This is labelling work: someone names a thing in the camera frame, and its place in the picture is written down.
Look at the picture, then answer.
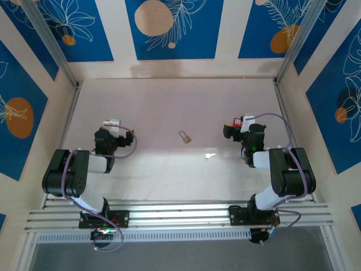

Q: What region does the brass padlock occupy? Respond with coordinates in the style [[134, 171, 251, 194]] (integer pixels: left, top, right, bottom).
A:
[[178, 130, 192, 145]]

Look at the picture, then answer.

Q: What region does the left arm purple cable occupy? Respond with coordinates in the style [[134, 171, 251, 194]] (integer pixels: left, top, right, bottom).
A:
[[61, 126, 138, 252]]

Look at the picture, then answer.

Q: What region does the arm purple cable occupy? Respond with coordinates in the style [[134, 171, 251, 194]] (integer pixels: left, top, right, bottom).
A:
[[61, 126, 138, 252], [252, 112, 308, 228]]

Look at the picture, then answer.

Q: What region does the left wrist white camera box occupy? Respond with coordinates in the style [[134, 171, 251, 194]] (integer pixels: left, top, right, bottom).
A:
[[103, 119, 121, 134]]

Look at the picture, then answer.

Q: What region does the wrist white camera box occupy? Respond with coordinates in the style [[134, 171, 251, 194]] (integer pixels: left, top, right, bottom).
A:
[[240, 113, 257, 133], [103, 119, 121, 134]]

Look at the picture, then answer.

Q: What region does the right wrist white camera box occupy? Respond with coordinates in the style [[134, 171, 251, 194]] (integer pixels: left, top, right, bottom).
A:
[[240, 113, 257, 133]]

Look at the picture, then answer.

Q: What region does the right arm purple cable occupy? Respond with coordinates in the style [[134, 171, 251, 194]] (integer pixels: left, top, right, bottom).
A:
[[252, 112, 308, 228]]

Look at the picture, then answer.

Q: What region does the aluminium side rail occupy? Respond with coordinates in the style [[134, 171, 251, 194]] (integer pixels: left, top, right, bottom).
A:
[[41, 83, 82, 209], [275, 80, 315, 203]]

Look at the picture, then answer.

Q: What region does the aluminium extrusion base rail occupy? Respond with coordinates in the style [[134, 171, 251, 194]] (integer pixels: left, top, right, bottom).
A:
[[24, 198, 336, 234]]

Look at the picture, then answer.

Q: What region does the aluminium corner post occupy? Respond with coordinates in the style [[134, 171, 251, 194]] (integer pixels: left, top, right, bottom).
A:
[[275, 0, 332, 85], [21, 0, 80, 88]]

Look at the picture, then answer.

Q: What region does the white slotted cable duct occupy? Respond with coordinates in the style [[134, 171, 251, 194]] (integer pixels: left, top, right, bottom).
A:
[[36, 229, 252, 244]]

